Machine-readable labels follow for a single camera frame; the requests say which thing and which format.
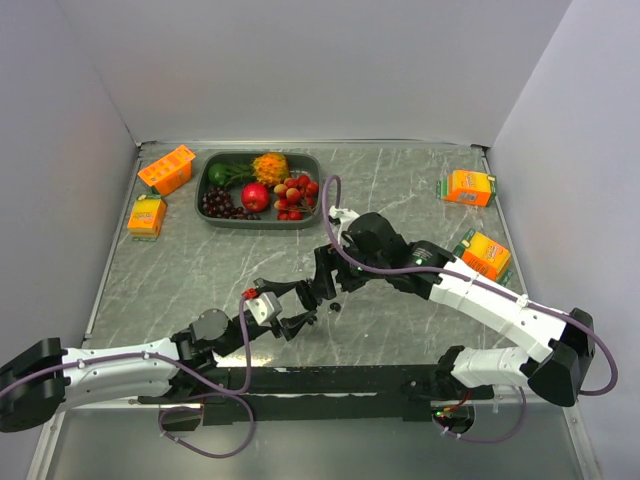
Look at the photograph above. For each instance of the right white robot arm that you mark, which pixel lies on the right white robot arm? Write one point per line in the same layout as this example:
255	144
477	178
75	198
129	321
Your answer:
551	350

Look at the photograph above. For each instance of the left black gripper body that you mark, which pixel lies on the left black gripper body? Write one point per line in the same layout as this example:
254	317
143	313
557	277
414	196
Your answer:
237	341

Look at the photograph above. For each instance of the orange box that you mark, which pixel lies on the orange box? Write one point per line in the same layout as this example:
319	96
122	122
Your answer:
486	256
468	187

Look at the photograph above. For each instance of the orange spiky fruit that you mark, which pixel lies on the orange spiky fruit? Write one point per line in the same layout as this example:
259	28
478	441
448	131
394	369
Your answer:
270	169

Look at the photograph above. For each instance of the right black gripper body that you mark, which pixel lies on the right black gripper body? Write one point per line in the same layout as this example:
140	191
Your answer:
353	250

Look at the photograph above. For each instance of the green lime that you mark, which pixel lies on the green lime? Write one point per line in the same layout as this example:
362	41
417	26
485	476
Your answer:
218	174

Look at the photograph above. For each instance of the red lychee cluster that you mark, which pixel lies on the red lychee cluster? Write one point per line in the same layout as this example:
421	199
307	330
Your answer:
296	198

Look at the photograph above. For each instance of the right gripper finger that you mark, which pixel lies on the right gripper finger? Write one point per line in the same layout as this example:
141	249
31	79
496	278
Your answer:
328	277
351	280

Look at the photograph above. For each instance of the orange box front right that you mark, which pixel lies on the orange box front right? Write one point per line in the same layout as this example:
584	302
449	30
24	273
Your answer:
486	256

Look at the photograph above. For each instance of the red apple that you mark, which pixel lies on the red apple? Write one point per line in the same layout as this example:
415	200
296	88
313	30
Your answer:
255	197

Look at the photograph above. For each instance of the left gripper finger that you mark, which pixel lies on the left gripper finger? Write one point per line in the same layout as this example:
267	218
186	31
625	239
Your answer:
290	327
279	289

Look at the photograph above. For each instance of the orange carton back left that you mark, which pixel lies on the orange carton back left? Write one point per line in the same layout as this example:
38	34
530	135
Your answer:
170	172

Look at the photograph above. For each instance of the dark grey fruit tray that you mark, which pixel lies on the dark grey fruit tray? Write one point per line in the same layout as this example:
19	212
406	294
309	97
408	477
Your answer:
299	164

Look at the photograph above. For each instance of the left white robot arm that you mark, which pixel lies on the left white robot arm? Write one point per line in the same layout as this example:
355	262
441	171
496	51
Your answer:
47	378

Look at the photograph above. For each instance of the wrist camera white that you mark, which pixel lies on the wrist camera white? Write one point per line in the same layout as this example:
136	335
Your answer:
340	219
264	308

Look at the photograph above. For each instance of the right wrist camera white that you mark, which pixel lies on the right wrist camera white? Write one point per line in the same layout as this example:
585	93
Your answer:
340	219

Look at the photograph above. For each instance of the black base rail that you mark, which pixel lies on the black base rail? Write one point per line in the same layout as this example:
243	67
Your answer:
353	392

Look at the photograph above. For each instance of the orange sponge pack left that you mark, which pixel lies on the orange sponge pack left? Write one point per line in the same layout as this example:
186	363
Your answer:
147	217

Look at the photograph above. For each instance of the dark purple grape bunch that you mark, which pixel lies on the dark purple grape bunch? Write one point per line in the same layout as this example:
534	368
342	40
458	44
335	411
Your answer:
217	203

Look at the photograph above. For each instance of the orange box back right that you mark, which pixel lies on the orange box back right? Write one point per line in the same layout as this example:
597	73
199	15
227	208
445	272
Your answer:
468	187

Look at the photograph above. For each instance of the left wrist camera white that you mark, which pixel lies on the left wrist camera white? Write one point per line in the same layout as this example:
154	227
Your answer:
264	308

